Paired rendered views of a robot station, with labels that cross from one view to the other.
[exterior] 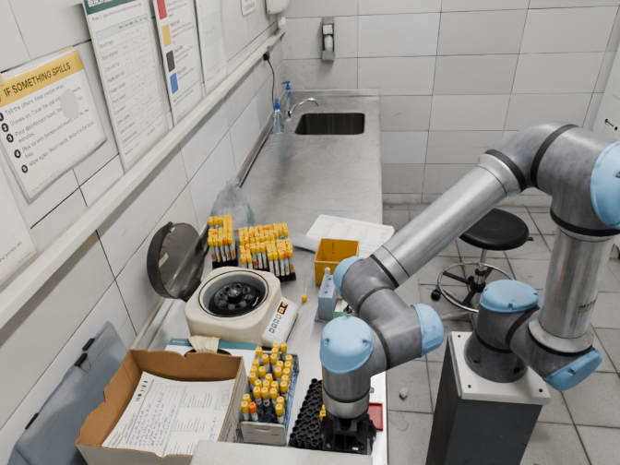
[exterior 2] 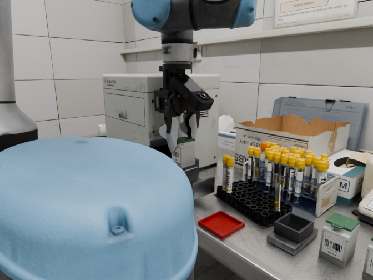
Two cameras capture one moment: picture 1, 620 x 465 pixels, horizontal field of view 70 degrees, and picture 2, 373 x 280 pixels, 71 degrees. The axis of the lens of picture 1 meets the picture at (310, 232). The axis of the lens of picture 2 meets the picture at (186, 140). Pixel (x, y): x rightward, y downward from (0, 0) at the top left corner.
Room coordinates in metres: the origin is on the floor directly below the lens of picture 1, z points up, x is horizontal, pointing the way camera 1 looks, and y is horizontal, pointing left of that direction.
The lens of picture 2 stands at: (0.88, -0.52, 1.18)
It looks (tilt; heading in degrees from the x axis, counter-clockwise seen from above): 14 degrees down; 131
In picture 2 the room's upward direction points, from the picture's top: straight up
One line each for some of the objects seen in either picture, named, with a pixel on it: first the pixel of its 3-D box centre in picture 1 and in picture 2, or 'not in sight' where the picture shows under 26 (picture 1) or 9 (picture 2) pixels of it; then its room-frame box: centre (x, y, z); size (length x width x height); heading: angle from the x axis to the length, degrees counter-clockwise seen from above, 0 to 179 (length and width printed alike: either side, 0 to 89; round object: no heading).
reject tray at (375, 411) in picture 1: (368, 415); (221, 223); (0.62, -0.11, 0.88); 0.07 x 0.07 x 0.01; 81
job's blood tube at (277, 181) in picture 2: not in sight; (277, 197); (0.69, -0.02, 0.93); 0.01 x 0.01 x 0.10
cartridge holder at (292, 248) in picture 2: not in sight; (293, 230); (0.75, -0.06, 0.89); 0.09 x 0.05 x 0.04; 81
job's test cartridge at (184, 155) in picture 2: not in sight; (183, 152); (0.46, -0.04, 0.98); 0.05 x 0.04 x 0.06; 81
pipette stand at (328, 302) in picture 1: (328, 298); not in sight; (0.98, -0.04, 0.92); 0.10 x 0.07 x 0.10; 166
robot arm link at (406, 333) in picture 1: (397, 328); (167, 9); (0.49, -0.13, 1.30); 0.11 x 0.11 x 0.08; 22
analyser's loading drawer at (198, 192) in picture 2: not in sight; (177, 173); (0.43, -0.04, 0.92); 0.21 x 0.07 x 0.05; 171
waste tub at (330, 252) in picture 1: (337, 262); not in sight; (1.15, -0.08, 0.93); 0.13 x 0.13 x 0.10; 77
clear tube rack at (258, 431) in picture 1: (272, 394); (287, 181); (0.67, 0.11, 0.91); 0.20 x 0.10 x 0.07; 171
